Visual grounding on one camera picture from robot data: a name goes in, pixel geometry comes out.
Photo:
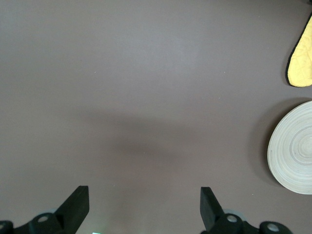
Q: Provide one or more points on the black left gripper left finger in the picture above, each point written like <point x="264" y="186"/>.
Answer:
<point x="70" y="214"/>

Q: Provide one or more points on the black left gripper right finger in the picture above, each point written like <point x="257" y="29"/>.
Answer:
<point x="214" y="219"/>

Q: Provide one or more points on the round wooden plate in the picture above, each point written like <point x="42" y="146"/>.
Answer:
<point x="295" y="151"/>

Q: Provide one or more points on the brown table cover mat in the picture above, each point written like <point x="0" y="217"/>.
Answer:
<point x="122" y="73"/>

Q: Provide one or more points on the yellow quilted oven mitt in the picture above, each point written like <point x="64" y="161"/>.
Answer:
<point x="301" y="63"/>

